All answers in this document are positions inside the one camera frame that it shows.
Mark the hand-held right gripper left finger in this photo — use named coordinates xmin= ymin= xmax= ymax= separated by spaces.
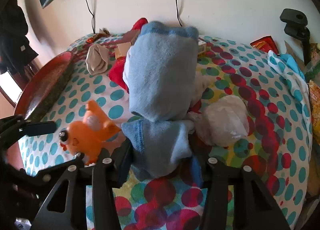
xmin=30 ymin=140 xmax=133 ymax=230

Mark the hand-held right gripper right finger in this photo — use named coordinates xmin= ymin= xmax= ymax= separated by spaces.
xmin=191 ymin=155 xmax=292 ymax=230

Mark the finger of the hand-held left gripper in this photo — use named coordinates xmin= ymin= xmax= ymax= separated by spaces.
xmin=15 ymin=153 xmax=85 ymax=186
xmin=0 ymin=115 xmax=57 ymax=150

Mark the orange toy animal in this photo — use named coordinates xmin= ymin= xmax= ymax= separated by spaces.
xmin=59 ymin=100 xmax=123 ymax=166

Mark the round red tray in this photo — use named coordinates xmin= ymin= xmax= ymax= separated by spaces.
xmin=14 ymin=51 xmax=75 ymax=123

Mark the clear plastic bag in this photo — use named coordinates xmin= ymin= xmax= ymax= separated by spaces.
xmin=190 ymin=95 xmax=250 ymax=147

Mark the red sock with orange print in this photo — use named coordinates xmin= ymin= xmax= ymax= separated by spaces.
xmin=109 ymin=59 xmax=131 ymax=94

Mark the beige white sock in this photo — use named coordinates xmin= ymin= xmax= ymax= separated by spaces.
xmin=85 ymin=44 xmax=109 ymax=75

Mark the light blue sock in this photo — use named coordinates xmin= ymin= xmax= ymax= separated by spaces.
xmin=121 ymin=21 xmax=200 ymax=179

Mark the maroon box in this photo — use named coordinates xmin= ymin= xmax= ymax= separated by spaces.
xmin=116 ymin=29 xmax=141 ymax=61

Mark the yellow box with cartoon print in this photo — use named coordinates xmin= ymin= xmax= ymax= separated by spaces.
xmin=197 ymin=39 xmax=208 ymax=58

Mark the plain red sock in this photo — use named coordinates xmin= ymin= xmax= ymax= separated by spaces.
xmin=130 ymin=18 xmax=149 ymax=31

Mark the polka dot tablecloth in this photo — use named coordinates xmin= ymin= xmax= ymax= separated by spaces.
xmin=19 ymin=32 xmax=313 ymax=230

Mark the black hanging clothing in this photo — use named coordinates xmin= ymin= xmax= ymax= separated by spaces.
xmin=0 ymin=0 xmax=39 ymax=74

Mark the red candy wrapper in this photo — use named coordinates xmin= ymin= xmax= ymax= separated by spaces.
xmin=86 ymin=33 xmax=105 ymax=44

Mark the white and blue cloth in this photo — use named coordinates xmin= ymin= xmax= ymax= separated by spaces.
xmin=267 ymin=50 xmax=311 ymax=120

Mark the red snack packet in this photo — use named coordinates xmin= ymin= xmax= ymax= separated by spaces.
xmin=250 ymin=35 xmax=279 ymax=54

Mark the cardboard piece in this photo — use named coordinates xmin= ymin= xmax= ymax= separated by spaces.
xmin=284 ymin=41 xmax=305 ymax=67

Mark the thin black cable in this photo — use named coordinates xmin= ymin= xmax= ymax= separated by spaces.
xmin=82 ymin=0 xmax=97 ymax=34

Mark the black clamp mount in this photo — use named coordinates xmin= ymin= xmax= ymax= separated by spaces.
xmin=279 ymin=8 xmax=312 ymax=66

